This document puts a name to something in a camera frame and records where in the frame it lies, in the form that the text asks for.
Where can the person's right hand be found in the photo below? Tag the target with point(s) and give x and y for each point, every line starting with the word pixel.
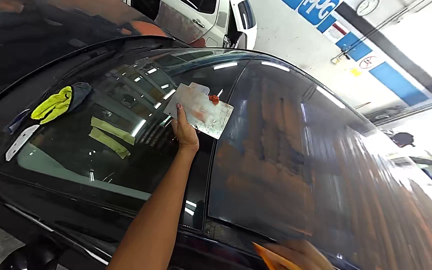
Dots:
pixel 309 257

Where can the person's left hand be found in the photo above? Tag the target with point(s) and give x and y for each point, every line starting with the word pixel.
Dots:
pixel 187 135

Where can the person's right fingers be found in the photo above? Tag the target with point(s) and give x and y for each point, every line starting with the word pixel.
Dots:
pixel 285 249

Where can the person's left thumb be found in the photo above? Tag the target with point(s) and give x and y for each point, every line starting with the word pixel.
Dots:
pixel 181 116

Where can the metal putty board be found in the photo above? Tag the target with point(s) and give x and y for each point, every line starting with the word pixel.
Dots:
pixel 201 111

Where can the person's left forearm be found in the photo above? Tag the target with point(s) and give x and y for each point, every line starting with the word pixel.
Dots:
pixel 159 221

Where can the small grey rounded spreader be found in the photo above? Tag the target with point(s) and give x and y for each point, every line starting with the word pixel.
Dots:
pixel 200 87

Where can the red putty lump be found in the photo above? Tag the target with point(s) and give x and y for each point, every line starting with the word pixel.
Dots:
pixel 214 99

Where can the green masking tape strip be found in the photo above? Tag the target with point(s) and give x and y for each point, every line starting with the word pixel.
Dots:
pixel 113 130
pixel 109 143

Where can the black car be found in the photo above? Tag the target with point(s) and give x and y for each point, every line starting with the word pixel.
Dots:
pixel 268 180

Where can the white car with open door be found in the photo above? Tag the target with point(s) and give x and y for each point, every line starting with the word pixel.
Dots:
pixel 189 20

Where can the yellow and grey cloth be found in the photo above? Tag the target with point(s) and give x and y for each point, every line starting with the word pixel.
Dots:
pixel 56 103

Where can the white strip with holes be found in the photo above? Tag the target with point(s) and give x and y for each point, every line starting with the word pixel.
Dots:
pixel 21 142

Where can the dark blue flat piece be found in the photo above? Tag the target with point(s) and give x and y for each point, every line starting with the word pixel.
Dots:
pixel 18 120

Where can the blue sign with white letters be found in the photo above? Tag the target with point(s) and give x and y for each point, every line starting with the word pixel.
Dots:
pixel 315 11

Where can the red and white sign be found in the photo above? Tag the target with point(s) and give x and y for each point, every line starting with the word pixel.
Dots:
pixel 336 31

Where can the small yellow sign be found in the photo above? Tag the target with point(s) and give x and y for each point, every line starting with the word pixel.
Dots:
pixel 356 72

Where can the round red prohibition sign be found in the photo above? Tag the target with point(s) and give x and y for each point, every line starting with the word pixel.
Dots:
pixel 368 62

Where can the round wall clock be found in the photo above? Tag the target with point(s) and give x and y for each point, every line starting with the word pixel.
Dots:
pixel 367 6

